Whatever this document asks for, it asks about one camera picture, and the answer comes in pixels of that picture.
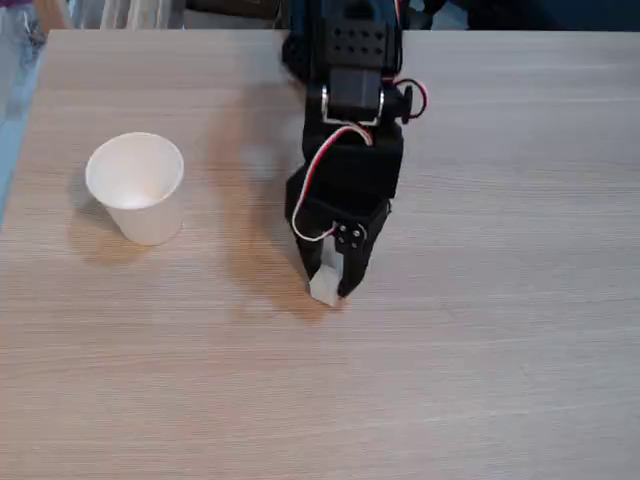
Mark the wooden furniture leg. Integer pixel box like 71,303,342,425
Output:
33,0,69,31

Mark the blue denim cloth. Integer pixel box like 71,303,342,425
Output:
0,0,51,124

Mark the white hanging cloth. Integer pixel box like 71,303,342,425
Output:
74,0,186,30

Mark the small white block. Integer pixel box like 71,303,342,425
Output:
307,254,347,307

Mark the white paper cup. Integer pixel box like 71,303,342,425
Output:
83,131,186,247

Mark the red white gripper cable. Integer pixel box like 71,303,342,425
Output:
290,124,375,244

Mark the red white arm cable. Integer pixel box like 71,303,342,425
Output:
383,77,431,121

